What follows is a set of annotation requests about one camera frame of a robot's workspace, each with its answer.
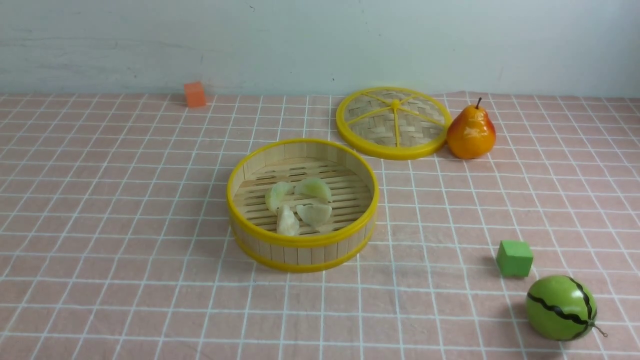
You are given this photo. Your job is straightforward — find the pale green dumpling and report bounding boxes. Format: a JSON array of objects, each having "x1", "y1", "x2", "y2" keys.
[
  {"x1": 265, "y1": 181, "x2": 294, "y2": 215},
  {"x1": 294, "y1": 177, "x2": 333, "y2": 203}
]

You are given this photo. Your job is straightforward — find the cream dumpling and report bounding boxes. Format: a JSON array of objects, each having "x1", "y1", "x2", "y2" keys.
[
  {"x1": 295, "y1": 203, "x2": 333, "y2": 229},
  {"x1": 276, "y1": 203, "x2": 300, "y2": 237}
]

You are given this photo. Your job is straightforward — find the yellow rimmed bamboo steamer tray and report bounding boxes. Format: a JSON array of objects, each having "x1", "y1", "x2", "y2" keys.
[{"x1": 226, "y1": 138, "x2": 380, "y2": 272}]

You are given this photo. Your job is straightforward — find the yellow rimmed bamboo steamer lid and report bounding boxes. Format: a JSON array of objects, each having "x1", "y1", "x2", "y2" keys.
[{"x1": 334, "y1": 86, "x2": 453, "y2": 161}]

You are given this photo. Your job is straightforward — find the orange foam cube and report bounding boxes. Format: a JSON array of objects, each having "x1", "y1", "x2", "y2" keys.
[{"x1": 183, "y1": 81, "x2": 207, "y2": 109}]

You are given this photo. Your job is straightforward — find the orange yellow toy pear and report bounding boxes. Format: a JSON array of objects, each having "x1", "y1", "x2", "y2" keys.
[{"x1": 446, "y1": 97, "x2": 497, "y2": 160}]

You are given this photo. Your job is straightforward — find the green foam cube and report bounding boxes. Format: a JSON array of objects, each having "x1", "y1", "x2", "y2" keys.
[{"x1": 496, "y1": 240, "x2": 534, "y2": 278}]

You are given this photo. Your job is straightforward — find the green toy watermelon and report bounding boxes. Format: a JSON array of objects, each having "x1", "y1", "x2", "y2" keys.
[{"x1": 525, "y1": 275, "x2": 608, "y2": 342}]

